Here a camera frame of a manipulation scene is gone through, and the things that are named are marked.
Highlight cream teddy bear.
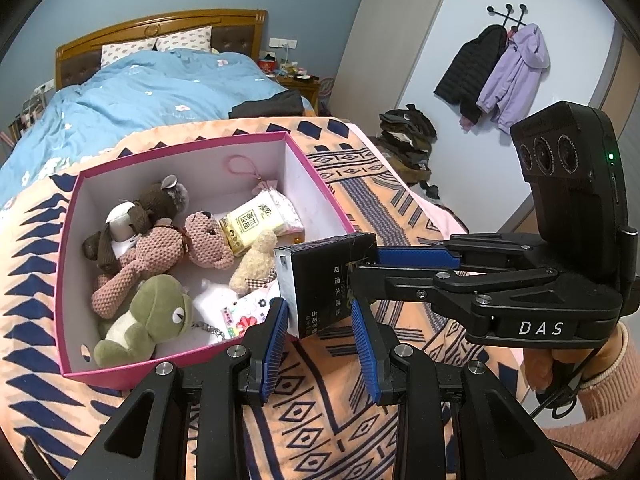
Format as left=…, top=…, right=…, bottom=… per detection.
left=229, top=229, right=278, bottom=295

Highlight black jacket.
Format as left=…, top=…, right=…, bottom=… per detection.
left=433, top=24, right=508, bottom=126

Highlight white patterned pillow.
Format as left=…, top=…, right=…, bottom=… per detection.
left=101, top=38, right=158, bottom=68
left=156, top=27, right=213, bottom=53

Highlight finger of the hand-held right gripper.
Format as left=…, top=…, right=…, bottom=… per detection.
left=374, top=232, right=546, bottom=276
left=349, top=264, right=561, bottom=331

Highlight white tissue packet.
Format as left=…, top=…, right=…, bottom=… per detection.
left=270, top=190, right=305, bottom=238

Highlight pink knitted bear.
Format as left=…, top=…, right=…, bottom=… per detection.
left=91, top=210, right=236, bottom=320

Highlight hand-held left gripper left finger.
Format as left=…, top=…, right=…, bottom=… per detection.
left=65, top=297, right=291, bottom=480

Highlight pile of dark clothes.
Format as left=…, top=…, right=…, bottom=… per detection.
left=377, top=104, right=438, bottom=184

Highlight blue flowered duvet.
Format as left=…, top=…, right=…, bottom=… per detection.
left=0, top=49, right=291, bottom=201

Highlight floral tissue packet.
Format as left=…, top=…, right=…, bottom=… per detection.
left=220, top=290, right=281, bottom=343

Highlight yellow tissue packet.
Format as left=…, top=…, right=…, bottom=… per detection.
left=218, top=195, right=286, bottom=257

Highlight black clothing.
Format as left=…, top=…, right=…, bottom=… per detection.
left=228, top=91, right=307, bottom=120

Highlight purple jacket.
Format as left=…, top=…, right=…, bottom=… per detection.
left=475, top=22, right=551, bottom=128

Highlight wooden nightstand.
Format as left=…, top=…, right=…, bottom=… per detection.
left=275, top=72, right=321, bottom=116

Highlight green frog plush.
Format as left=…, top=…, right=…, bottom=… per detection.
left=93, top=274, right=195, bottom=368

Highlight black coat hooks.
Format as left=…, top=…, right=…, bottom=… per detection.
left=486, top=4, right=528, bottom=31

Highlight orange patterned blanket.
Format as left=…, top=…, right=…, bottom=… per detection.
left=0, top=116, right=551, bottom=480

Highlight person's right hand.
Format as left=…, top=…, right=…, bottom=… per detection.
left=520, top=346, right=556, bottom=392

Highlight person's right forearm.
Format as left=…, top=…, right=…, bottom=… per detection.
left=540, top=322, right=640, bottom=480

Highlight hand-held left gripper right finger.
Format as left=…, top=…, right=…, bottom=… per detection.
left=350, top=300, right=576, bottom=480

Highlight black cable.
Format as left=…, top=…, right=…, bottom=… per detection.
left=530, top=350, right=621, bottom=471

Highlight small black box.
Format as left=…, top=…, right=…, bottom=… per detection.
left=273, top=232, right=378, bottom=341

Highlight brown and white dog plush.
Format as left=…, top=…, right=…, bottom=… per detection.
left=82, top=175, right=191, bottom=275

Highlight wooden bed headboard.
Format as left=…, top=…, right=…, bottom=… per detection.
left=55, top=8, right=269, bottom=92

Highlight pink bed sheet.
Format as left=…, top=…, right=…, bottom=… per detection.
left=345, top=120, right=471, bottom=241

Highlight row of cosmetics bottles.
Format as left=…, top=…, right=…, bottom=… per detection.
left=0, top=92, right=48, bottom=148

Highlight pink cardboard box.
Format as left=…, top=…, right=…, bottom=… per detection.
left=59, top=131, right=357, bottom=392

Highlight pink brocade pouch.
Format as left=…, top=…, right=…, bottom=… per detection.
left=227, top=155, right=281, bottom=201

